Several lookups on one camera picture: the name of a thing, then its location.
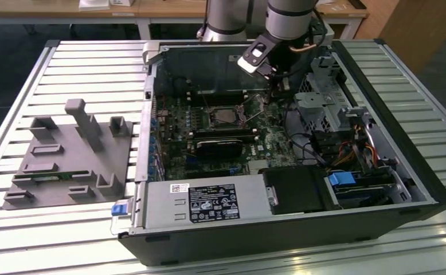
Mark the CPU socket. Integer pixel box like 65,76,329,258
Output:
206,106,246,127

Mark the black drive bay cover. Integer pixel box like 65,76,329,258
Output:
263,167,338,215

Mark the hard disk in blue carrier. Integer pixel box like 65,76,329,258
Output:
325,171,398,210

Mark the black graphics card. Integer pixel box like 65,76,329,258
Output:
195,139,245,160

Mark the wooden cabinet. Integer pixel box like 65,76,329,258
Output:
354,0,446,74

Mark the silver power supply unit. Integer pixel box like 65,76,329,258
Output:
137,174,276,233

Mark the silver metal disk bay cage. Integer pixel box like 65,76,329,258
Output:
293,56,373,132

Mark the grey parts rack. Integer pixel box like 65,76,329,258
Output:
0,99,135,211

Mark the orange power wire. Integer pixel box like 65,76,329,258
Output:
364,144,380,168

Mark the green motherboard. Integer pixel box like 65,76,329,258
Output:
154,91,301,183

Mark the black PC case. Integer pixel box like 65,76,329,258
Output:
118,38,446,268

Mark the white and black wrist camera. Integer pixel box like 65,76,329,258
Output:
237,34,281,80

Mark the silver CPU chip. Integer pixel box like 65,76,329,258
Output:
211,109,239,123

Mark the yellow power wire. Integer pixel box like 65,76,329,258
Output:
333,148,362,167

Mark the wooden desk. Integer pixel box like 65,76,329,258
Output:
0,0,151,41
137,0,370,41

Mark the metal socket cover frame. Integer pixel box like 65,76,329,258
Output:
238,95,268,117

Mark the green RAM stick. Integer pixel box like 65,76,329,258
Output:
34,171,93,180

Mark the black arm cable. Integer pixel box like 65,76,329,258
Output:
313,11,337,48

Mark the wire locking lever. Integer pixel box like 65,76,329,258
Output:
243,110,265,131
202,92,214,113

